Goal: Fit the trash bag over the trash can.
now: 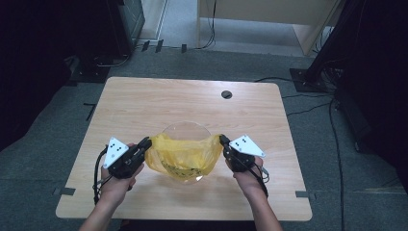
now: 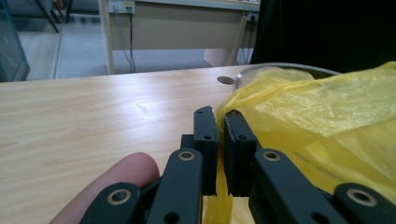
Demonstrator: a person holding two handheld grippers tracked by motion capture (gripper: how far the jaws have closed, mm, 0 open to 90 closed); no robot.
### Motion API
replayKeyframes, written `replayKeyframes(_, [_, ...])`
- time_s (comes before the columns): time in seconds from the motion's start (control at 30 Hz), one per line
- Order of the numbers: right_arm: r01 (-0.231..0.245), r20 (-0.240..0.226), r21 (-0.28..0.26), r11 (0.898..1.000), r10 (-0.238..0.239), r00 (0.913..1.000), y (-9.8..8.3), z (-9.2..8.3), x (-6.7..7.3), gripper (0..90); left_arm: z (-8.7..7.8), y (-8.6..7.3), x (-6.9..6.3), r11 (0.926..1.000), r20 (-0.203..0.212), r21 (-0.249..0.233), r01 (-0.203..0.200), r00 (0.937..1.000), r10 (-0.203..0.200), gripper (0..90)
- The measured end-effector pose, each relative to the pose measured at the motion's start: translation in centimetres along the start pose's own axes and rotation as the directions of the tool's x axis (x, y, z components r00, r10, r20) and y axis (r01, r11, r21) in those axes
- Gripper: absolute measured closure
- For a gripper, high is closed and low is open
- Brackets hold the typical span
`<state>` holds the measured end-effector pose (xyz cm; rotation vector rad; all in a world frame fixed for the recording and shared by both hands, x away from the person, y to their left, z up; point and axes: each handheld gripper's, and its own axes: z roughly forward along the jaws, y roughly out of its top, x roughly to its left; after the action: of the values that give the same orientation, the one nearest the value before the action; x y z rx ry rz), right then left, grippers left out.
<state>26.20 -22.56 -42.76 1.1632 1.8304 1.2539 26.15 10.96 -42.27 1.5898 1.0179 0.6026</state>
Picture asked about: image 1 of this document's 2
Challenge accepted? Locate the clear plastic bin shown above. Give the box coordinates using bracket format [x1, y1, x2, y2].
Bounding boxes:
[160, 120, 214, 186]

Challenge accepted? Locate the yellow plastic bag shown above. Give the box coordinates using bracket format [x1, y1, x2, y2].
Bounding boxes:
[144, 132, 224, 180]

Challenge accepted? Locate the left hand-held gripper black cable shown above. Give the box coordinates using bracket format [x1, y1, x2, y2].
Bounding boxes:
[91, 145, 114, 206]

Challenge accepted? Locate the right hand-held gripper black cable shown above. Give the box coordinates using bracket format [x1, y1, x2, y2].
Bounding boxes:
[248, 163, 271, 198]

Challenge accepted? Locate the black square stand base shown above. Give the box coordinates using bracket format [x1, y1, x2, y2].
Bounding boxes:
[289, 67, 331, 94]

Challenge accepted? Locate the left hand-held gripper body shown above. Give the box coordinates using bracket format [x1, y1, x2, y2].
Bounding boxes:
[102, 137, 146, 180]

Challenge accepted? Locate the person's dark clothing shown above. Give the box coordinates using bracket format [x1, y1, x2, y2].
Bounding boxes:
[118, 218, 258, 231]

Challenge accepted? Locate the person's left hand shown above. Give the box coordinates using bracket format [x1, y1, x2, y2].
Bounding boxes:
[100, 142, 146, 207]

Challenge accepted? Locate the black equipment cabinet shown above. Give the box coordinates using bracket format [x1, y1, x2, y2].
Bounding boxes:
[108, 0, 146, 58]

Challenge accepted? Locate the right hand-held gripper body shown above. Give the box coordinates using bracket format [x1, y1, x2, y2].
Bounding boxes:
[223, 134, 267, 173]

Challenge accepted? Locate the long black floor cable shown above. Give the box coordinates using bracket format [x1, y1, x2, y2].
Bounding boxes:
[328, 98, 346, 231]

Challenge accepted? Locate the black stand base with cable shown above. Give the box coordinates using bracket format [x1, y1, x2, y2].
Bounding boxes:
[68, 52, 131, 85]

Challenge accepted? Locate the grey tape strip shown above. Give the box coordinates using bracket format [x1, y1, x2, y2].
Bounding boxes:
[52, 187, 77, 197]
[294, 190, 318, 199]

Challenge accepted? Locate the person's right hand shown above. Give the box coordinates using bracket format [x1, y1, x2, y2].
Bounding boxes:
[225, 155, 269, 200]

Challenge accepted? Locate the hand-held gripper black cable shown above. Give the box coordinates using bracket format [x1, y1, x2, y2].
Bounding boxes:
[248, 163, 271, 198]
[91, 145, 114, 206]

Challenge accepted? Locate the dark curtain with stand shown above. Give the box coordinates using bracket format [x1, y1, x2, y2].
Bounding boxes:
[306, 0, 408, 193]

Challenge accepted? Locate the black floor tape cross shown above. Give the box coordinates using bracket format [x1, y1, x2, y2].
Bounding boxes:
[83, 102, 97, 122]

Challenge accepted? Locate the hanging black cable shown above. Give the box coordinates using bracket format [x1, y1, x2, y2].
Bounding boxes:
[194, 0, 217, 51]

